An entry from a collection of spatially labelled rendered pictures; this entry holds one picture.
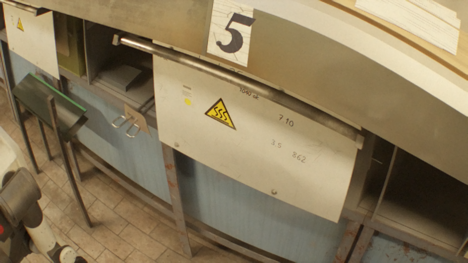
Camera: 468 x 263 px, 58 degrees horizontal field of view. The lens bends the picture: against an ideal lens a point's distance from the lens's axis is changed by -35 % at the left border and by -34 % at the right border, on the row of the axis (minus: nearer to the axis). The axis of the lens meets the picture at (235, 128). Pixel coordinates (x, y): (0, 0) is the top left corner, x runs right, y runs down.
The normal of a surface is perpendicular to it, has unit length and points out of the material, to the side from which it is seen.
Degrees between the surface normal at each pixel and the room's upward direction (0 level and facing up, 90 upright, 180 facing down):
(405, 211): 0
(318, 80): 80
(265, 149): 90
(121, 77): 0
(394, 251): 90
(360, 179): 90
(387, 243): 90
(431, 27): 27
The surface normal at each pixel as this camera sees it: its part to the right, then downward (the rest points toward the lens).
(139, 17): -0.54, 0.45
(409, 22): -0.25, -0.37
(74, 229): 0.00, -0.71
